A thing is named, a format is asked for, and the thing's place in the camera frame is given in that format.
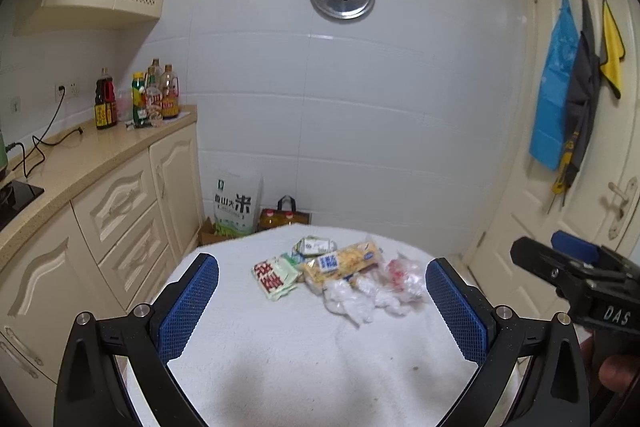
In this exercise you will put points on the black cooktop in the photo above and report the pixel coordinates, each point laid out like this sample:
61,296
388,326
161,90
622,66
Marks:
20,197

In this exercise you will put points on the red and green packet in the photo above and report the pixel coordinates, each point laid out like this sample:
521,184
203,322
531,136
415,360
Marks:
275,277

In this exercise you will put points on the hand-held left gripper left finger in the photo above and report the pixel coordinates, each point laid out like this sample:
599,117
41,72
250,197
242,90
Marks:
190,307

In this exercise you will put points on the yellow packet with blue label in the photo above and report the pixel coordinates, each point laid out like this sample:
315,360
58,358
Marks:
340,264

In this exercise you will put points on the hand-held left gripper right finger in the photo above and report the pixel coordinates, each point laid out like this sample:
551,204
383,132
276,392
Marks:
455,307

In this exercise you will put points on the white rice bag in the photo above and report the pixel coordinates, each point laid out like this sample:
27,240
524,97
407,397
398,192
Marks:
237,207

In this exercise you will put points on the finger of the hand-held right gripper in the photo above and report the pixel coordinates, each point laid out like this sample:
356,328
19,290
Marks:
540,262
575,247

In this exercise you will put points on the blue plastic apron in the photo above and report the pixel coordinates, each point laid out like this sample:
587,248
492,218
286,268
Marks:
552,97

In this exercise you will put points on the plastic bag with red print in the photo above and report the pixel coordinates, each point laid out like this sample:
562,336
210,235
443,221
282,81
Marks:
402,279

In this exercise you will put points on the cardboard box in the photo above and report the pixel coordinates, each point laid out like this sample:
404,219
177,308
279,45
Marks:
207,237

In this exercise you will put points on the person's right hand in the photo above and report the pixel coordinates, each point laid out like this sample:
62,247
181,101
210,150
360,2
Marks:
617,372

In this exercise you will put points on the grey apron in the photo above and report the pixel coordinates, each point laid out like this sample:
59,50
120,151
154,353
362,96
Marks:
582,97

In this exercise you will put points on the clear crumpled plastic bag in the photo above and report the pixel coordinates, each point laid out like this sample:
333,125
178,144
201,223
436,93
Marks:
350,302

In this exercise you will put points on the clear bottle with red label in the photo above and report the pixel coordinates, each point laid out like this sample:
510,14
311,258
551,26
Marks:
154,102

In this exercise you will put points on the cream door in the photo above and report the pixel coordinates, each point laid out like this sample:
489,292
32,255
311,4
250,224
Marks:
525,232

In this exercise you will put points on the yellow cloth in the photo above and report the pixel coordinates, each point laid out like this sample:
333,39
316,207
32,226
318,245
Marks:
612,52

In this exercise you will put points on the green and white packet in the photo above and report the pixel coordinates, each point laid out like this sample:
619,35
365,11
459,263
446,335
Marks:
312,248

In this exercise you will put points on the green bottle with yellow cap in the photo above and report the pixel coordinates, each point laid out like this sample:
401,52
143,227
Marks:
139,104

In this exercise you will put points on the cream base cabinet with counter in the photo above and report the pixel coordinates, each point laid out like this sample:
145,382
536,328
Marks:
125,207

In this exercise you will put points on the white wall socket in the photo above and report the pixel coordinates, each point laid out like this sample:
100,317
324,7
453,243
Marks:
72,91

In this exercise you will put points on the dark soy sauce bottle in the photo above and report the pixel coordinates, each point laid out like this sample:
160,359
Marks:
105,107

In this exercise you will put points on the pink plastic jar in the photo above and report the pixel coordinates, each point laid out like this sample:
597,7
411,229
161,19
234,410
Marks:
123,107

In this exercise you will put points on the round table with white cloth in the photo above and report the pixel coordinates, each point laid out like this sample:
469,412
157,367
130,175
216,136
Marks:
300,357

